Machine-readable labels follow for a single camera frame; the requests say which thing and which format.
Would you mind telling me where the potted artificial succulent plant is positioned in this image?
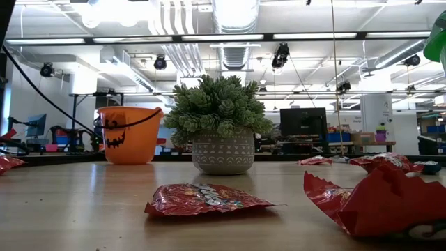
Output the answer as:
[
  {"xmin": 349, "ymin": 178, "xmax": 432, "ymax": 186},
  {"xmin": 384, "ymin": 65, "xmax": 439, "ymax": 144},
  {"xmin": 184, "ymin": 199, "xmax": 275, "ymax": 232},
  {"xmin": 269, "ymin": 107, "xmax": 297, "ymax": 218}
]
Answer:
[{"xmin": 163, "ymin": 75, "xmax": 275, "ymax": 176}]

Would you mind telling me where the black metal stand frame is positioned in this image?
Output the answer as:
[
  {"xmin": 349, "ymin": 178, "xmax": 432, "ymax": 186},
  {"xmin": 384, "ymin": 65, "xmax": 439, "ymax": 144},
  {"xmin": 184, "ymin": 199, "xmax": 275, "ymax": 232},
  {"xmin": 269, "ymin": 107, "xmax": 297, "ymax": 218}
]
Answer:
[{"xmin": 68, "ymin": 91, "xmax": 125, "ymax": 154}]

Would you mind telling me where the wooden workbench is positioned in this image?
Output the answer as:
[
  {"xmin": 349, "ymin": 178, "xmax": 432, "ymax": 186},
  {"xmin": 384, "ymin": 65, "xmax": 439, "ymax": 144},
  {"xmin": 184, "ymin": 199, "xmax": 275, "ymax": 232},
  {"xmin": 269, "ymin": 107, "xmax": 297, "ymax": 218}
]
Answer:
[{"xmin": 327, "ymin": 141, "xmax": 397, "ymax": 154}]

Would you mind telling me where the monitor with blue screen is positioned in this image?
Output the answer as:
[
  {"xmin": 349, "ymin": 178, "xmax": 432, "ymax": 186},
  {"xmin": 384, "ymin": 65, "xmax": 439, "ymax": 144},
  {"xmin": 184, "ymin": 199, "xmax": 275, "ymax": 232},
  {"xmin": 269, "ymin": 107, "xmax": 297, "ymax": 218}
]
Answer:
[{"xmin": 26, "ymin": 114, "xmax": 47, "ymax": 137}]

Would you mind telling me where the red candy packet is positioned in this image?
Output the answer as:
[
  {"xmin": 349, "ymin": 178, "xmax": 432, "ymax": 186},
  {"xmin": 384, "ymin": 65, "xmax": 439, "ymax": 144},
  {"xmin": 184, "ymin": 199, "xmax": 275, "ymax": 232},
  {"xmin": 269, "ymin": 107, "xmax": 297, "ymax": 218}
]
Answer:
[
  {"xmin": 0, "ymin": 155, "xmax": 27, "ymax": 176},
  {"xmin": 298, "ymin": 155, "xmax": 333, "ymax": 167}
]

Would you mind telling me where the black computer monitor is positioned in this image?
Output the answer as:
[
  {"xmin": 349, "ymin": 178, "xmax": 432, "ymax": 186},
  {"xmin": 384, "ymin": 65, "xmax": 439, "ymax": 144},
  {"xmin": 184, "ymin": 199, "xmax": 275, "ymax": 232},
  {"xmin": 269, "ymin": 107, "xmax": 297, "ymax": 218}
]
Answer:
[{"xmin": 279, "ymin": 107, "xmax": 328, "ymax": 137}]

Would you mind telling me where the orange pumpkin face bucket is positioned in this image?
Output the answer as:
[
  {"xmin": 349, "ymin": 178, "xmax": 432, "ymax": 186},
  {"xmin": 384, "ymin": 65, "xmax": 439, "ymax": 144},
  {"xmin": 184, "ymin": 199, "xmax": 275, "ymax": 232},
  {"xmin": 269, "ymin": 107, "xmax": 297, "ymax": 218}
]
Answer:
[{"xmin": 97, "ymin": 106, "xmax": 164, "ymax": 166}]

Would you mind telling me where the cardboard box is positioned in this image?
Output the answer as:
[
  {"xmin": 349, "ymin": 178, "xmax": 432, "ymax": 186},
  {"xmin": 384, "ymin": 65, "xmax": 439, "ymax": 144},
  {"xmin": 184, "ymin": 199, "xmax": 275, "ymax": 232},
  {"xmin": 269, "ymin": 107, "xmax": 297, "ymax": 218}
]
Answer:
[{"xmin": 351, "ymin": 132, "xmax": 376, "ymax": 143}]

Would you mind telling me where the blue storage bin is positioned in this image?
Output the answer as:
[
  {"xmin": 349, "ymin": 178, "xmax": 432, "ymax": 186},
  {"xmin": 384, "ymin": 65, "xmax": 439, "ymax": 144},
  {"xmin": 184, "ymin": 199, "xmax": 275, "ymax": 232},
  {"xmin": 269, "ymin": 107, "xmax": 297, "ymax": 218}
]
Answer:
[{"xmin": 326, "ymin": 132, "xmax": 352, "ymax": 143}]

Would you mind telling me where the long black cable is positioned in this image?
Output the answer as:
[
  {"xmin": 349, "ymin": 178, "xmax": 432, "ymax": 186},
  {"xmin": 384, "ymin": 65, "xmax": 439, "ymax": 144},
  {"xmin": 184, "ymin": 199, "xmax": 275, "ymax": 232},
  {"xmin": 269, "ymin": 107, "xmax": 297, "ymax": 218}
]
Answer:
[{"xmin": 1, "ymin": 45, "xmax": 102, "ymax": 141}]

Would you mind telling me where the purple green plastic container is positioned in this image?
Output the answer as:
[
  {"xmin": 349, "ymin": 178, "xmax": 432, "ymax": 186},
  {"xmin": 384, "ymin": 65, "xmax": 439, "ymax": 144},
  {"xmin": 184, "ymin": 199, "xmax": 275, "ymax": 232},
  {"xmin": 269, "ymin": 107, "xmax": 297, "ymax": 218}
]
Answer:
[{"xmin": 375, "ymin": 121, "xmax": 387, "ymax": 143}]

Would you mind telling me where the green plastic object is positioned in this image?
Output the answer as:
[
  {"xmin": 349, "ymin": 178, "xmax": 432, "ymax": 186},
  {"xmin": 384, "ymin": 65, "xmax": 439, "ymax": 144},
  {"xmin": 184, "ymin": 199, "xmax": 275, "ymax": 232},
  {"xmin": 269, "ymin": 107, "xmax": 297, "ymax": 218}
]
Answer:
[{"xmin": 423, "ymin": 10, "xmax": 446, "ymax": 73}]

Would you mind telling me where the white pillar cabinet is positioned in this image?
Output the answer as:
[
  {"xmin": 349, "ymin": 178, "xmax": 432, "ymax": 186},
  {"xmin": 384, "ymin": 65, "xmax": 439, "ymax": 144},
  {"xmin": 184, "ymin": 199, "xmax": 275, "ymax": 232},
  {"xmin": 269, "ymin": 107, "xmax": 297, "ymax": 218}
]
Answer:
[{"xmin": 360, "ymin": 93, "xmax": 395, "ymax": 143}]

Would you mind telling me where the silver ceiling air duct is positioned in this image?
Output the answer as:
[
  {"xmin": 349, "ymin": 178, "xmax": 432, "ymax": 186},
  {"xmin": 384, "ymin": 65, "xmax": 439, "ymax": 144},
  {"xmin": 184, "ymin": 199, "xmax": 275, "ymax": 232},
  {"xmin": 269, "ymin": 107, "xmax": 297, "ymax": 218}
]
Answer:
[{"xmin": 211, "ymin": 0, "xmax": 261, "ymax": 71}]

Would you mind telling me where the red Skittles packet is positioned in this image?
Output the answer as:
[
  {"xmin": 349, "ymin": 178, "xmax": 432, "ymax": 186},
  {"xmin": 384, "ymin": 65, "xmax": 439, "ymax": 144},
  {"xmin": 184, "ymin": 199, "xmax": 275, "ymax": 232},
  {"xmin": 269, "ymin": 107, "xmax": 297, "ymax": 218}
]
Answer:
[
  {"xmin": 349, "ymin": 152, "xmax": 424, "ymax": 174},
  {"xmin": 302, "ymin": 165, "xmax": 446, "ymax": 242},
  {"xmin": 144, "ymin": 183, "xmax": 279, "ymax": 219}
]

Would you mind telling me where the yellow hanging cord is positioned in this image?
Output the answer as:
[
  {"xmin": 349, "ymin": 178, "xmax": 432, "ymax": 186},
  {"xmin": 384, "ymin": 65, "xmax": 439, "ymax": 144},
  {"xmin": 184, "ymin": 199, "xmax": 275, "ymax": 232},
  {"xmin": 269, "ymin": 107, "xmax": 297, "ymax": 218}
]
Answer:
[{"xmin": 330, "ymin": 0, "xmax": 345, "ymax": 154}]

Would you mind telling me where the red handled clamp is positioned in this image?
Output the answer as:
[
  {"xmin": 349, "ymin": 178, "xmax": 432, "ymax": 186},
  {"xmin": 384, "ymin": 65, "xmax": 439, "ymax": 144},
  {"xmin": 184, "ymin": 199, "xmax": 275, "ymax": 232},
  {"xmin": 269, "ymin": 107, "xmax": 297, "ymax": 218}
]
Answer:
[{"xmin": 0, "ymin": 128, "xmax": 31, "ymax": 156}]

